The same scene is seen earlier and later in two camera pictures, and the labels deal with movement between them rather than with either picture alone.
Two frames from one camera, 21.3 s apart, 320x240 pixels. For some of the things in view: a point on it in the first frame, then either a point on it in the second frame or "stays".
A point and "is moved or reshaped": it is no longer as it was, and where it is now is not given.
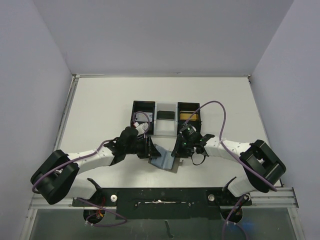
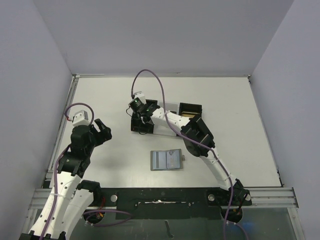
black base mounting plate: (164, 203) stays
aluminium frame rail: (282, 198) stays
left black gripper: (150, 149) → (97, 135)
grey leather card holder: (166, 161) is moved or reshaped
